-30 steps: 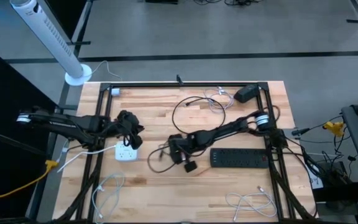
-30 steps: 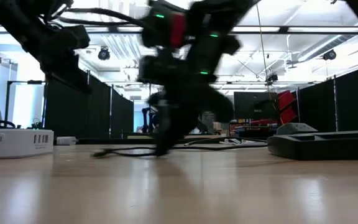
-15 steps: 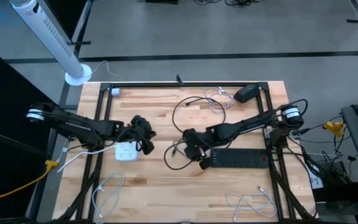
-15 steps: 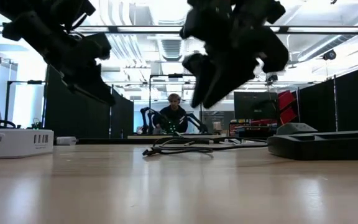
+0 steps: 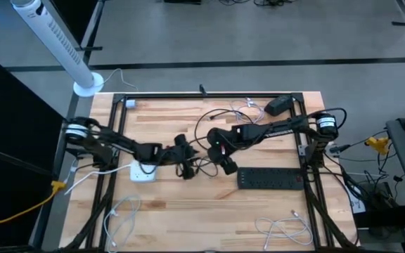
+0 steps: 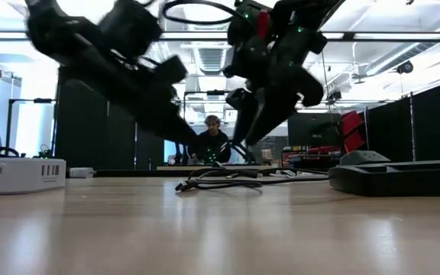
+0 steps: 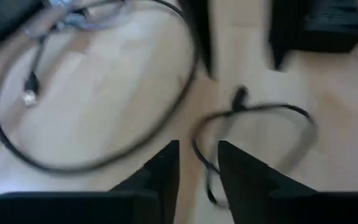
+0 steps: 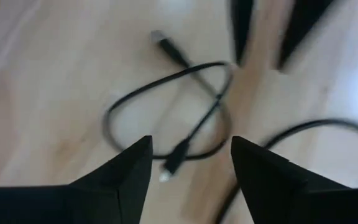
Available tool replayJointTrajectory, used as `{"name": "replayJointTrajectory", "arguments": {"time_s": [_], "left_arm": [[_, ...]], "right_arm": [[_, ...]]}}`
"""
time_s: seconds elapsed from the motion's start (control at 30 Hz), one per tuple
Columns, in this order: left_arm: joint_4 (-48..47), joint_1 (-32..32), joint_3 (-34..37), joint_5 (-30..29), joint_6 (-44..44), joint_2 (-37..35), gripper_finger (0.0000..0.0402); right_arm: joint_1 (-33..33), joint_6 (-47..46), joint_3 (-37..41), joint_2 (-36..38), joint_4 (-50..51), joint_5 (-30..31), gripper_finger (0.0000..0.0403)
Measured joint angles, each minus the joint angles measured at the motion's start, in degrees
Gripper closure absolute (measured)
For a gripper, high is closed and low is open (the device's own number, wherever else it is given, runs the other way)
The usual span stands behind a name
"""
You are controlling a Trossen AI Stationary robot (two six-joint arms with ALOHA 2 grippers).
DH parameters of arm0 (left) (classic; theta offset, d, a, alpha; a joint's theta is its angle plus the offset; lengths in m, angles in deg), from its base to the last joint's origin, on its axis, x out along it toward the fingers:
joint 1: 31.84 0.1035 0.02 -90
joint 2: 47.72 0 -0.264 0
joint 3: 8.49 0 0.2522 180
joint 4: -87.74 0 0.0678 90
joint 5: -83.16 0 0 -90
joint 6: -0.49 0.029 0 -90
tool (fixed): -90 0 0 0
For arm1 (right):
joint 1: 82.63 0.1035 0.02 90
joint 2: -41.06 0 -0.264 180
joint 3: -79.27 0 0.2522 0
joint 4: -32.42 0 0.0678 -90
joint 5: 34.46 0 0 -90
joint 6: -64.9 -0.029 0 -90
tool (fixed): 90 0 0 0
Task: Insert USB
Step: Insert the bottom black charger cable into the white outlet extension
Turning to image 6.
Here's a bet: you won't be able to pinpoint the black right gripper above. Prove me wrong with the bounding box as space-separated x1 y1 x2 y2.
223 0 328 147

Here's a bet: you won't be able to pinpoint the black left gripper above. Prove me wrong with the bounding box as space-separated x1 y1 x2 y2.
70 49 199 145

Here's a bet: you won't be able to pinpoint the long black cable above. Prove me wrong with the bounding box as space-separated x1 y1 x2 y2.
189 167 330 183

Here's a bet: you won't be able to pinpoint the white power outlet hub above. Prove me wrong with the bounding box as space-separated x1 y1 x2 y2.
0 157 67 196

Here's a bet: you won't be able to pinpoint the black monitor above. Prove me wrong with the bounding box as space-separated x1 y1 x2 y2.
287 112 343 148

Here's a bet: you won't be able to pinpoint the red tool shelf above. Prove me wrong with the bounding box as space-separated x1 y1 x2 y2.
280 146 343 170

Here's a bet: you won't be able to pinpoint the red storage bins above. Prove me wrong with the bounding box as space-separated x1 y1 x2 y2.
340 110 367 154

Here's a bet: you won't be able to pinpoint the green-lit circuit device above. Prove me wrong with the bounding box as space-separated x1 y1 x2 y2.
36 144 54 160

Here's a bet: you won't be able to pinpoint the black power strip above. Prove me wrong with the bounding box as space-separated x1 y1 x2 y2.
328 159 440 197

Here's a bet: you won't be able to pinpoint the black gantry frame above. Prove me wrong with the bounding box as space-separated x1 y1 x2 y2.
5 98 57 157
183 89 228 127

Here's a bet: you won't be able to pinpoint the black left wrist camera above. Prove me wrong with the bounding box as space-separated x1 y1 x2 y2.
97 0 163 60

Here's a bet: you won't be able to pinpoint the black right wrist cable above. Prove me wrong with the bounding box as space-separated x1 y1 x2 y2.
161 0 246 26

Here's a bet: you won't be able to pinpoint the black light rail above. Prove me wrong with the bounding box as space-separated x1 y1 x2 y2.
0 30 440 42

